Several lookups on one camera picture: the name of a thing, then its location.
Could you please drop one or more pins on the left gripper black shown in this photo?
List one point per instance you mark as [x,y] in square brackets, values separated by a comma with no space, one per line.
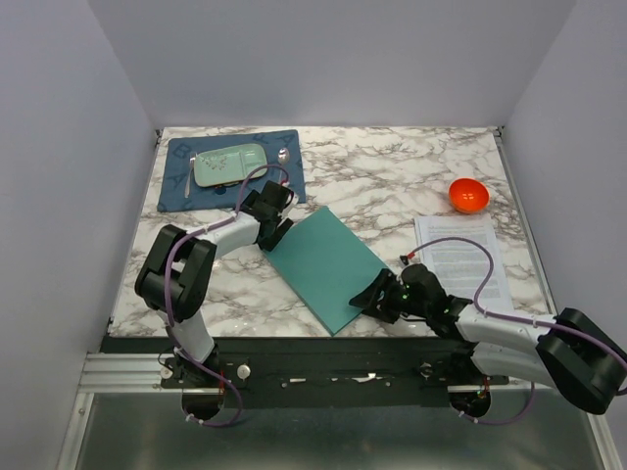
[269,244]

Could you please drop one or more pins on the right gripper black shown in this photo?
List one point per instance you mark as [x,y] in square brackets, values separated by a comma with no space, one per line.
[367,297]

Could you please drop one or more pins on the teal file folder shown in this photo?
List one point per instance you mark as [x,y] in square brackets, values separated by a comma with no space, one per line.
[326,265]

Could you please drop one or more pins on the printed paper sheet top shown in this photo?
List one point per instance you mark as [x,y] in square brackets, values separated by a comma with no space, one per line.
[460,260]

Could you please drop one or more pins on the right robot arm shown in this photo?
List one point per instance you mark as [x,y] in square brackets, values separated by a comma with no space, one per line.
[569,353]

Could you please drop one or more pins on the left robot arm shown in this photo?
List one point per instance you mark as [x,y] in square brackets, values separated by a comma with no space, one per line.
[175,276]

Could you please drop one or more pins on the silver spoon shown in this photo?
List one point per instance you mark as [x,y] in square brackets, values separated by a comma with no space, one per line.
[283,158]

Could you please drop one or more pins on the green divided plate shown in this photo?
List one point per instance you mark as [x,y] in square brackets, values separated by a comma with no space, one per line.
[228,165]

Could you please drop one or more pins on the blue placemat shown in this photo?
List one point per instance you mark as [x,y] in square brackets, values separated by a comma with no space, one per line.
[225,196]

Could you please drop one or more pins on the silver fork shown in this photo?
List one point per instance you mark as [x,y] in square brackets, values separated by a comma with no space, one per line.
[188,183]

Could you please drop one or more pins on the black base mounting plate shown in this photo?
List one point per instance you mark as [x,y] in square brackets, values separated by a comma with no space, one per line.
[319,373]

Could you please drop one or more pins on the orange bowl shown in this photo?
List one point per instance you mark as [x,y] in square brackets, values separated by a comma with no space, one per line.
[468,195]

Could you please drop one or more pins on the aluminium rail frame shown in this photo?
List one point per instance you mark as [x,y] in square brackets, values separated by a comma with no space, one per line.
[107,373]

